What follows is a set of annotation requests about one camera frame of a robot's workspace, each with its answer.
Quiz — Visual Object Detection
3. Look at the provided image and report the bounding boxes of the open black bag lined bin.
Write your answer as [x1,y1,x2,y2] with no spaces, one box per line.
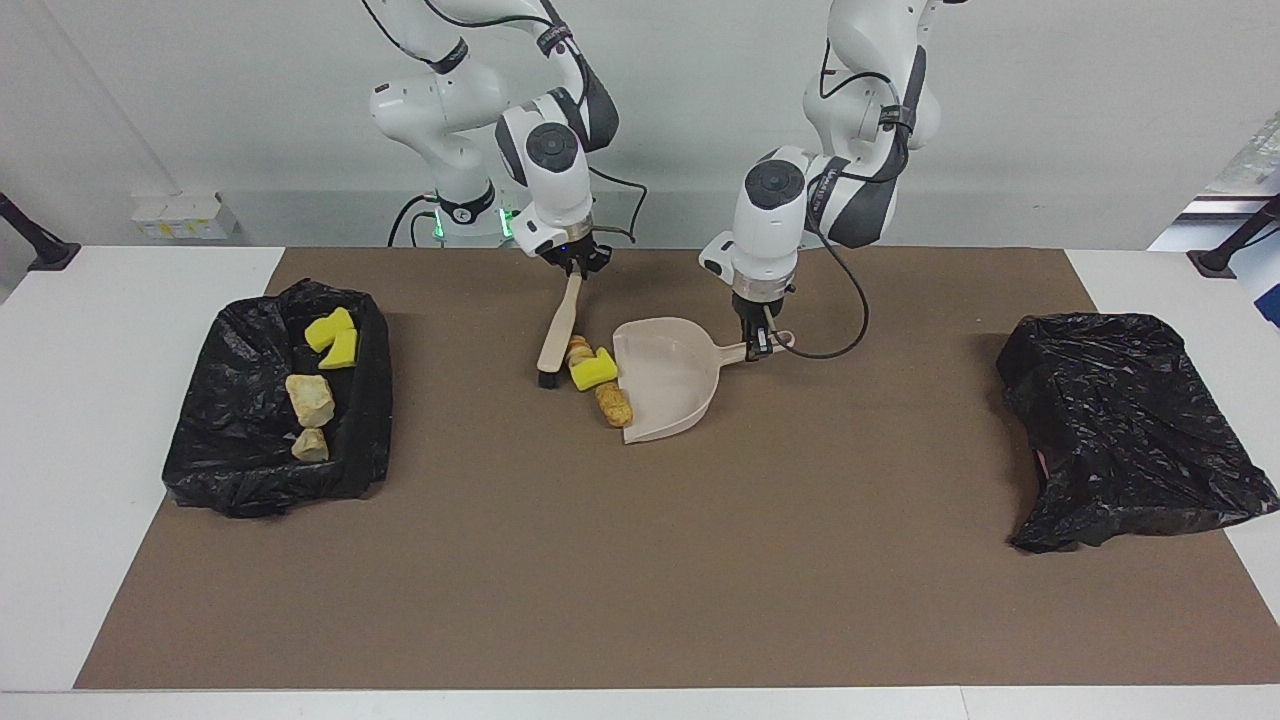
[162,278,393,518]

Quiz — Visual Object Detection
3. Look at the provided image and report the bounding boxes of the crumpled black garbage bag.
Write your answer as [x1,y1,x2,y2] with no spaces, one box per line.
[996,312,1280,554]

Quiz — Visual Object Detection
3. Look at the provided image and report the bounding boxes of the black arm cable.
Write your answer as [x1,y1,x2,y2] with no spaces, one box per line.
[775,40,916,361]
[362,0,651,246]

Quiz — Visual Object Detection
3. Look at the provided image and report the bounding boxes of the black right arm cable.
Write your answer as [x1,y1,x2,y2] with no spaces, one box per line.
[362,0,651,246]

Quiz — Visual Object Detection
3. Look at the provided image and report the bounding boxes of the black stand foot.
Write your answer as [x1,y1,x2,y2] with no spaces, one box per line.
[0,190,83,273]
[1187,195,1280,279]

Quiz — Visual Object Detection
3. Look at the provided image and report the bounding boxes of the beige plastic dustpan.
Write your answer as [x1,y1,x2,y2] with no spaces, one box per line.
[611,317,796,444]

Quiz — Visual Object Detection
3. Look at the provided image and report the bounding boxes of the brown table mat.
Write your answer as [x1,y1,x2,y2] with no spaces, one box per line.
[73,247,1280,691]

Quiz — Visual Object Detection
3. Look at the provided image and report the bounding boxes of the black base power cable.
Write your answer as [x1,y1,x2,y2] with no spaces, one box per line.
[388,193,441,249]

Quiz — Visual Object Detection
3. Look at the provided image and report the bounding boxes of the white wall power strip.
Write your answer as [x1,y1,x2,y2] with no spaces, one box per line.
[133,192,241,241]

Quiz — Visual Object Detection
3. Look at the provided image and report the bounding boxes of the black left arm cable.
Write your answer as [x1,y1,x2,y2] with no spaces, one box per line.
[775,40,916,361]

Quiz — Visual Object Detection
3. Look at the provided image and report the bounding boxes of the beige hand brush black bristles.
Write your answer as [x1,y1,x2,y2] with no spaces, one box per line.
[536,272,586,391]

